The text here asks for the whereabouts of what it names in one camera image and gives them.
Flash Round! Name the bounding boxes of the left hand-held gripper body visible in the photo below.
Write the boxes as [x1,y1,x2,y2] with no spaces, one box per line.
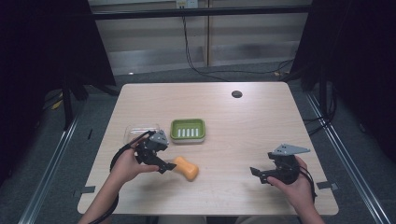
[134,130,171,166]

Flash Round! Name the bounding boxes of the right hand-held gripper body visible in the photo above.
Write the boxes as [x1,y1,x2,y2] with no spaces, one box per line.
[264,143,312,186]

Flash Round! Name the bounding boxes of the orange soap bar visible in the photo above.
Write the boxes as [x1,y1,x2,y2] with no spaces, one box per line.
[173,156,200,182]

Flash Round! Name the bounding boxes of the person's right hand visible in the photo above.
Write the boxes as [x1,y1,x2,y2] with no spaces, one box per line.
[266,155,316,213]

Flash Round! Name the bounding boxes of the person's left hand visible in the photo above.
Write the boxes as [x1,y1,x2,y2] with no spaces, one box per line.
[110,138,160,185]

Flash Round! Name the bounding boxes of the clear plastic container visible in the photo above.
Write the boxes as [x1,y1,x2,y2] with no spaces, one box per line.
[123,123,162,146]

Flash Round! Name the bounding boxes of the green soap dish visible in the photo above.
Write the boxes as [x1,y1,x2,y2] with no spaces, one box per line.
[169,118,206,145]

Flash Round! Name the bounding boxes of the grey tape strip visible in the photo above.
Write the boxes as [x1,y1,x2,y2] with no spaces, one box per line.
[74,185,96,198]
[316,180,339,191]

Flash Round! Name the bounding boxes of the black metal stand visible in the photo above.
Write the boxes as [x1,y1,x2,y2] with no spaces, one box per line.
[61,74,75,131]

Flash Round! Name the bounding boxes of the yellow floor scrap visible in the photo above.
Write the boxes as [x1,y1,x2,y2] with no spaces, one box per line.
[50,92,64,111]

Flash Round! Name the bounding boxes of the dark curtain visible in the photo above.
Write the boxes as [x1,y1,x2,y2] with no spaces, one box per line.
[289,0,396,164]
[0,0,117,186]

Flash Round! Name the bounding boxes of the black horizontal bar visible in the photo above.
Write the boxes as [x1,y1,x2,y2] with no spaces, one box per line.
[91,5,313,21]

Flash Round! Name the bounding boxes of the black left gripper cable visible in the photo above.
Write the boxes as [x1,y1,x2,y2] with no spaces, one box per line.
[88,130,157,224]

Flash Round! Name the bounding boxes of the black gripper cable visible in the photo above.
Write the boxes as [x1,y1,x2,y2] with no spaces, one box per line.
[88,130,157,224]
[298,163,318,201]

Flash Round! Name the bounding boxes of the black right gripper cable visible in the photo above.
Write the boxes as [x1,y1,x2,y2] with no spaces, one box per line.
[298,163,318,201]

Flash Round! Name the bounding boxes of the black floor cables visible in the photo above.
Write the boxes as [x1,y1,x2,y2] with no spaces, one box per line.
[302,81,339,137]

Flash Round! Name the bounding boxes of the metal floor rail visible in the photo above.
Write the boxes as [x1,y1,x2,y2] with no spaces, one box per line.
[304,92,392,224]
[18,113,81,224]

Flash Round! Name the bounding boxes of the black wall cable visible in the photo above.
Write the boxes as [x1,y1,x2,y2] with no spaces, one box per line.
[181,16,295,83]

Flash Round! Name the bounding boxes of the white wall socket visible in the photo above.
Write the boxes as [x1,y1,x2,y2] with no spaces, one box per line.
[175,0,200,9]

